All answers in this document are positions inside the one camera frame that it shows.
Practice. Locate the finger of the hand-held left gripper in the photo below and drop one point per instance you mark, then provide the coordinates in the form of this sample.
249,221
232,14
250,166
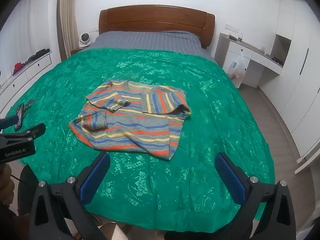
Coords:
36,130

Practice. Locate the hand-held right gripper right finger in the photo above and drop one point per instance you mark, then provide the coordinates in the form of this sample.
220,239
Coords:
230,180

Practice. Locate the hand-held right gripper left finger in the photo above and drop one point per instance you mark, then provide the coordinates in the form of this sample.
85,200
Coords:
95,177

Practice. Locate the striped knit sweater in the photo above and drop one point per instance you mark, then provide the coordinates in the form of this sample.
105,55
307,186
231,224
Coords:
135,120

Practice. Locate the dark clothes pile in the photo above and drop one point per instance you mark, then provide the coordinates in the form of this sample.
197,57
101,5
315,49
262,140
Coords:
38,54

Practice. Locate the person's left hand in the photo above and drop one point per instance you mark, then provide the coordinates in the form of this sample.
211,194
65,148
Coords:
5,182

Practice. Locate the dark smartphone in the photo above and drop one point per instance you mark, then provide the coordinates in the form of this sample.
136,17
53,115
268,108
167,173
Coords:
19,117

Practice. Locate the small grey tool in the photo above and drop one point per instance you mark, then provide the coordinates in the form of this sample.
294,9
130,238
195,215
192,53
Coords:
29,104

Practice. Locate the blue phone holder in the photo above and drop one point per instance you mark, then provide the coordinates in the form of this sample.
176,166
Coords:
8,122

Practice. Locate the white drawer cabinet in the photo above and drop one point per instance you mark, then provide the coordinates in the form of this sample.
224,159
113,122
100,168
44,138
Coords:
25,72

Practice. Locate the red cloth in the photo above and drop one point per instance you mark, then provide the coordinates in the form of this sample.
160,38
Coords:
18,67

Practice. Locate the green floral bedspread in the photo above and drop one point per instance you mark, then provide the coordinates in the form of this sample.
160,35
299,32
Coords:
200,120

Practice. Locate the small white fan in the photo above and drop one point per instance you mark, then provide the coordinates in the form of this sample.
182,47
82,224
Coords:
84,39

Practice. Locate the white plastic bag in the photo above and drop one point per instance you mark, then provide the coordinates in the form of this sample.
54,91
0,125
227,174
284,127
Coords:
237,67

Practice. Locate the white wardrobe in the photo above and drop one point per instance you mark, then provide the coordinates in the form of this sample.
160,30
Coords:
292,80

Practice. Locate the beige curtain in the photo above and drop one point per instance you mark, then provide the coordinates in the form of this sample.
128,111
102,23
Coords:
67,15

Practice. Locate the white desk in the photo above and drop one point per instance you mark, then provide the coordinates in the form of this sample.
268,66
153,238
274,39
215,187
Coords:
250,60

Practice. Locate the black desk item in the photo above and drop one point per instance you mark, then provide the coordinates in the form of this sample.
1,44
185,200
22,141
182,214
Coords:
277,60

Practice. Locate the clear bottle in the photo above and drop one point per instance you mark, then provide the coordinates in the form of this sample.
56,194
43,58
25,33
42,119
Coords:
240,37

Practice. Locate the grey pillow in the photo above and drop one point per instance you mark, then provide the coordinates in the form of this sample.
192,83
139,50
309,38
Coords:
150,41

